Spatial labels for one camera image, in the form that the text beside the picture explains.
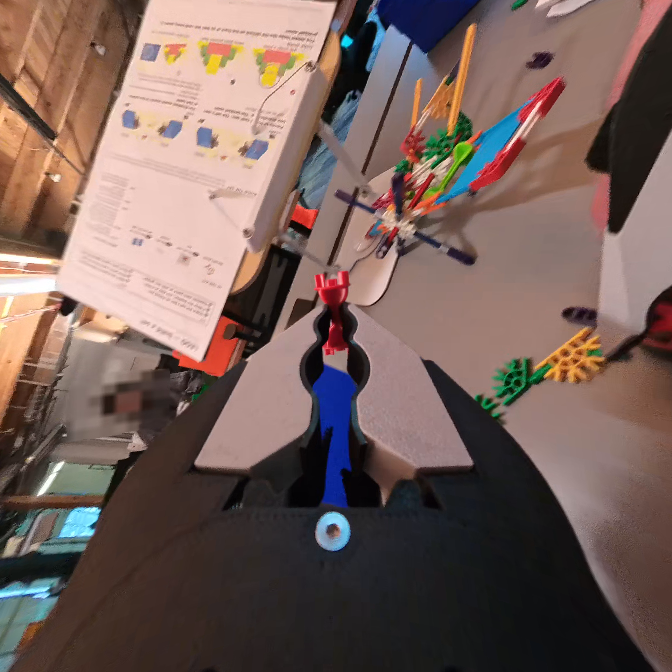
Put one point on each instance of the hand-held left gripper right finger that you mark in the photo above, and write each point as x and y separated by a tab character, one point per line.
414	414

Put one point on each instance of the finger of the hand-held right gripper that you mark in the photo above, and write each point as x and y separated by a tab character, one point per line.
635	236

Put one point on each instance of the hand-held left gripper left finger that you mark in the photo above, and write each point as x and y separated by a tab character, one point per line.
257	414

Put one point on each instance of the red bow-shaped connector piece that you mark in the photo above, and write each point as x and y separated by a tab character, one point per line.
332	294

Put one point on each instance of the colourful construction toy airplane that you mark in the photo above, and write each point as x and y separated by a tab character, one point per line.
488	144

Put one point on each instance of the person's right hand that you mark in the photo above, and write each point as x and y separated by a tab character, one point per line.
648	36

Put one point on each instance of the small purple toy piece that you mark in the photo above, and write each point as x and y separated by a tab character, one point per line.
579	315
539	60

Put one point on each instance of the white instruction booklet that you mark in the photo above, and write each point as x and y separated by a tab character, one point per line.
564	6

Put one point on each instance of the yellow connector with green rod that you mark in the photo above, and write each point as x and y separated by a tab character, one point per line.
572	357

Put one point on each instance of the printed instruction sheet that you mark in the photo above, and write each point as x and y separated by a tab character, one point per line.
157	210

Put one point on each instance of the white printed box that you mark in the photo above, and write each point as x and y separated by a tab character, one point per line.
283	173

